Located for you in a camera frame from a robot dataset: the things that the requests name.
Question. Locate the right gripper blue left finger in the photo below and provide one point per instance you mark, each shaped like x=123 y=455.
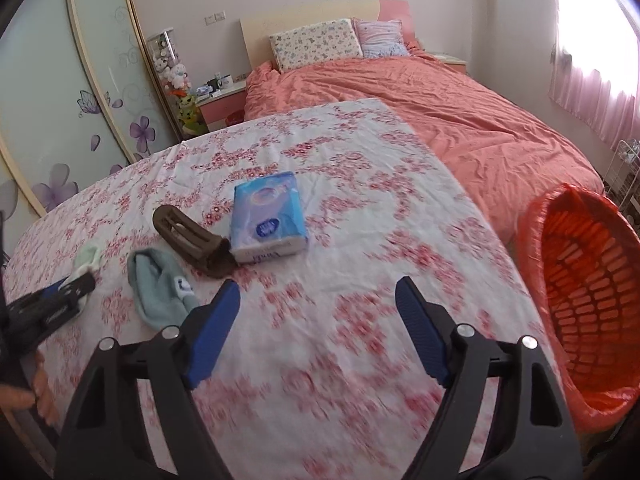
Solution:
x=205 y=331

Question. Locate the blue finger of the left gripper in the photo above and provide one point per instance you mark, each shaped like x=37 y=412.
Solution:
x=79 y=287
x=52 y=289

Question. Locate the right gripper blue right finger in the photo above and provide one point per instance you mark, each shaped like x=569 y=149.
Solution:
x=428 y=326

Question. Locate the small pale green sock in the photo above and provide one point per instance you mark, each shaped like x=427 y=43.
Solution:
x=87 y=260

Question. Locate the person's hand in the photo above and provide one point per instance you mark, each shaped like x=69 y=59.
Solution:
x=40 y=396

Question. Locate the light green sock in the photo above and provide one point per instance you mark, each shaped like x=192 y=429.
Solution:
x=163 y=295

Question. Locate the blue tissue pack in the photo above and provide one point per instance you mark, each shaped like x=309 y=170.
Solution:
x=267 y=219

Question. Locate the floral pink tablecloth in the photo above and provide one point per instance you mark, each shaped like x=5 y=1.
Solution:
x=318 y=378

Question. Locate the salmon pink bed duvet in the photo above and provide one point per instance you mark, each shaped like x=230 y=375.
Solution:
x=502 y=155

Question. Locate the red plastic laundry basket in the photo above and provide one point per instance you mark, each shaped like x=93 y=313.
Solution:
x=579 y=258

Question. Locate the glass floral wardrobe doors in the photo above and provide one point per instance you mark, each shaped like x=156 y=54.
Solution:
x=78 y=97

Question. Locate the pink white nightstand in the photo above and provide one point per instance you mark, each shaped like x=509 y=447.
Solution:
x=225 y=107

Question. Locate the plush toy display tube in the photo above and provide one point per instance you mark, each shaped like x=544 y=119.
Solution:
x=174 y=79

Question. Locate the white mug on nightstand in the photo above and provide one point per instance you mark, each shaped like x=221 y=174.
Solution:
x=224 y=82

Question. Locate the far bedside nightstand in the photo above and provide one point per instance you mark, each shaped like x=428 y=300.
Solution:
x=456 y=64

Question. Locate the striped pink pillow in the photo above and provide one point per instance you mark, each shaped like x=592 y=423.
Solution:
x=380 y=39

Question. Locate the floral white pillow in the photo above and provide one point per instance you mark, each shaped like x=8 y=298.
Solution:
x=316 y=43

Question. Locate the beige pink headboard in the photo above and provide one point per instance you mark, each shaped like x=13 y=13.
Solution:
x=257 y=29

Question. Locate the pink window curtain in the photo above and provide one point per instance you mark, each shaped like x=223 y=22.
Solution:
x=596 y=66

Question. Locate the white wire rack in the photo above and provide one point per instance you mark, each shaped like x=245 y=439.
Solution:
x=621 y=179

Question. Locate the white wall outlet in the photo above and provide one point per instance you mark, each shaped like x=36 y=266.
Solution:
x=215 y=18

